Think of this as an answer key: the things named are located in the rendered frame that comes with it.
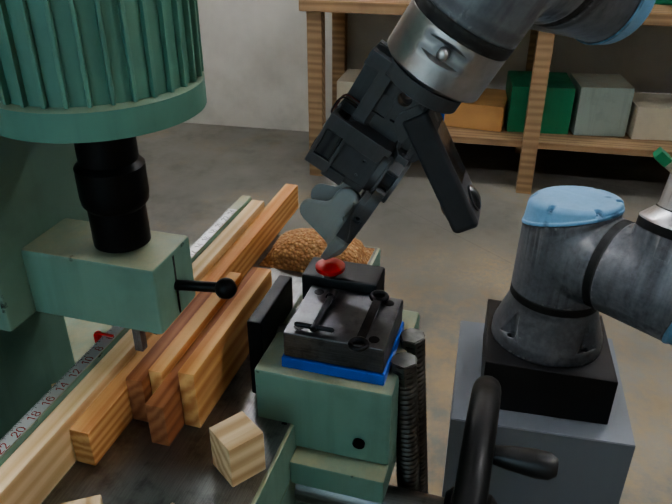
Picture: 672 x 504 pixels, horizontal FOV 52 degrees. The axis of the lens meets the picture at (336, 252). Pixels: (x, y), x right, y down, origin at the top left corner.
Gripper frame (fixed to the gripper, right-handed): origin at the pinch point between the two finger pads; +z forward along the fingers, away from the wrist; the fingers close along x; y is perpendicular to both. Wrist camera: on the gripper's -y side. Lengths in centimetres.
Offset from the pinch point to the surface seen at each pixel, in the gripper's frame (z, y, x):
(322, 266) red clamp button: 1.7, 0.3, 0.9
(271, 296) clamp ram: 6.6, 2.9, 3.4
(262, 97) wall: 142, 75, -307
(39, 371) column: 34.5, 21.2, 5.4
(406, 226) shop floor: 105, -27, -206
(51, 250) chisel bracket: 8.8, 21.8, 12.5
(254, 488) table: 12.8, -5.3, 19.0
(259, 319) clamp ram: 6.4, 2.6, 7.5
